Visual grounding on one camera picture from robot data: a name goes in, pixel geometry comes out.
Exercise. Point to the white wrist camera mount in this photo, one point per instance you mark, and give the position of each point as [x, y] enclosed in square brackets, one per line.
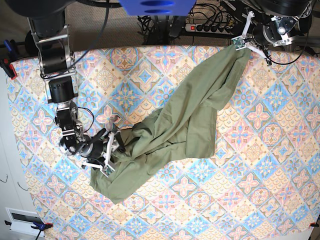
[248, 41]
[98, 151]

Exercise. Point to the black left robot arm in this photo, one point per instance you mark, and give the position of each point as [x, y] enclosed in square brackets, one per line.
[282, 30]

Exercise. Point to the blue orange clamp lower left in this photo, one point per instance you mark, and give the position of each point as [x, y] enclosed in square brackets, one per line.
[41, 227]

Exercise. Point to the colourful patterned tablecloth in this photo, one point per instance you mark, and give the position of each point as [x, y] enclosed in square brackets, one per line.
[263, 180]

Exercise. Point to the olive green t-shirt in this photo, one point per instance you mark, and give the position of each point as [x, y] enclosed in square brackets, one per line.
[185, 127]

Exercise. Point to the white wall outlet box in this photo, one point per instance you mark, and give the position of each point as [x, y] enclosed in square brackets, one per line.
[22, 215]

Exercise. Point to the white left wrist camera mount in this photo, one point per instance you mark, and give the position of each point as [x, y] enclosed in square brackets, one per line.
[248, 41]

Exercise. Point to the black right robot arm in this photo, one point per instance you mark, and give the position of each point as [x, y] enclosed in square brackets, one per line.
[58, 70]

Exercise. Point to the orange clamp lower right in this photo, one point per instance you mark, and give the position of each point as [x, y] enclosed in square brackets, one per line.
[314, 225]

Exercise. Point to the white power strip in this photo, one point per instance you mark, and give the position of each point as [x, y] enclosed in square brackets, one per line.
[212, 29]

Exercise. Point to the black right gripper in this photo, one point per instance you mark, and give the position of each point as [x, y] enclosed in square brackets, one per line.
[112, 141]

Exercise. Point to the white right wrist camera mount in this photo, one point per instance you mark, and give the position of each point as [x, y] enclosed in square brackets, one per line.
[98, 151]

